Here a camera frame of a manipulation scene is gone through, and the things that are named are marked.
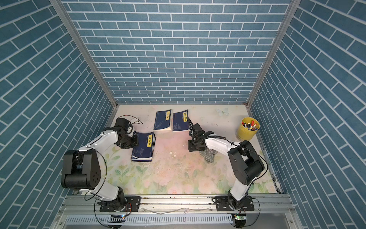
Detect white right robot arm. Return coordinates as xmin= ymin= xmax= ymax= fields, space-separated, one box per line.
xmin=187 ymin=118 xmax=268 ymax=210

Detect pens in cup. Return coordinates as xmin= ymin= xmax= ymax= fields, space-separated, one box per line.
xmin=242 ymin=120 xmax=259 ymax=131

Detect blue book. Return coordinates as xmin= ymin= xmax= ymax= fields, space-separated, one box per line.
xmin=131 ymin=132 xmax=156 ymax=162
xmin=173 ymin=110 xmax=189 ymax=132
xmin=153 ymin=109 xmax=172 ymax=131

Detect grey striped cloth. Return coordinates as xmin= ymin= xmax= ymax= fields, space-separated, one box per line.
xmin=199 ymin=149 xmax=218 ymax=164

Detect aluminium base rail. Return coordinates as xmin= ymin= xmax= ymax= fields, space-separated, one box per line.
xmin=57 ymin=193 xmax=295 ymax=218

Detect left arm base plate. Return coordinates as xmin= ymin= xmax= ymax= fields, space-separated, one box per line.
xmin=97 ymin=196 xmax=141 ymax=213

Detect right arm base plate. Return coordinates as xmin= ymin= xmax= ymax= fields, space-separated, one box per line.
xmin=212 ymin=195 xmax=254 ymax=211

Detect yellow pen cup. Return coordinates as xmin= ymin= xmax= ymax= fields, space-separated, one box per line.
xmin=236 ymin=117 xmax=260 ymax=141

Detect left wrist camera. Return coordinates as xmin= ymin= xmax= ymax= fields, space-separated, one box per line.
xmin=114 ymin=118 xmax=130 ymax=130

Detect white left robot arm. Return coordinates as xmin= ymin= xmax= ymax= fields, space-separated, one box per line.
xmin=61 ymin=124 xmax=141 ymax=214

